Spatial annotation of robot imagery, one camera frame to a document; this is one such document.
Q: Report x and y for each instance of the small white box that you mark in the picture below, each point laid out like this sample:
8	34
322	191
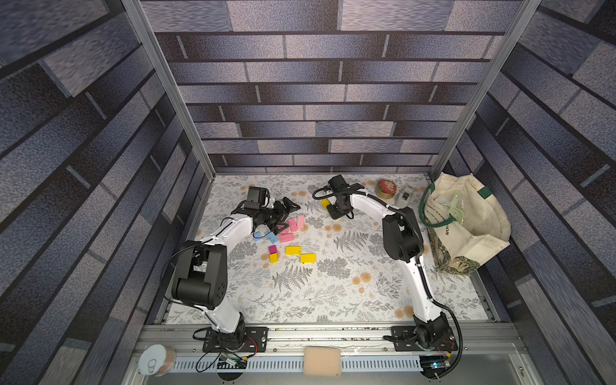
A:
405	197

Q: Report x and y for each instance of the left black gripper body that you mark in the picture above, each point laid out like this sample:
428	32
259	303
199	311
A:
272	214

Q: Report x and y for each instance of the round red lid tin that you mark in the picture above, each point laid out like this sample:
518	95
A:
386	189

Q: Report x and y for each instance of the yellow block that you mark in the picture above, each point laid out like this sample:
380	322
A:
325	203
308	258
293	250

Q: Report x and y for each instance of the pink block five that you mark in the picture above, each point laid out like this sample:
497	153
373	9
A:
284	238

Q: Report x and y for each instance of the floral table mat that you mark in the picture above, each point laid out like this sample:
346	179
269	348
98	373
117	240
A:
353	279

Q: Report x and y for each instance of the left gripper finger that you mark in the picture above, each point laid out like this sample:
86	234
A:
278	224
289	205

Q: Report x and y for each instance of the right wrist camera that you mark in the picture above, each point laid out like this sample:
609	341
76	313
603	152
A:
337	184

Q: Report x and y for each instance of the blue block three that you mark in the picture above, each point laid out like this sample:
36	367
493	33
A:
272	238

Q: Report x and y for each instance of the pink block three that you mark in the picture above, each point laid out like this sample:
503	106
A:
293	225

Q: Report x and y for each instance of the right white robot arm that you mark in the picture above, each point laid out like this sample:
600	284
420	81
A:
403	242

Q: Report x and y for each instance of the beige sponge pad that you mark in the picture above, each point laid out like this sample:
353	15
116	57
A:
322	361

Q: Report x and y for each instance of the aluminium rail base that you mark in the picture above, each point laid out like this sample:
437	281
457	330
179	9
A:
491	353

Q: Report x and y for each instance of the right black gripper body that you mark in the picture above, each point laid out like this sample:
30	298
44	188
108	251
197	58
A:
342	207

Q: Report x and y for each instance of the cream tote bag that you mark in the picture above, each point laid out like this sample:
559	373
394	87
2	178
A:
466	224

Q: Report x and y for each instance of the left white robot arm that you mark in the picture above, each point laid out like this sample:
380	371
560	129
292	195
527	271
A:
200	278

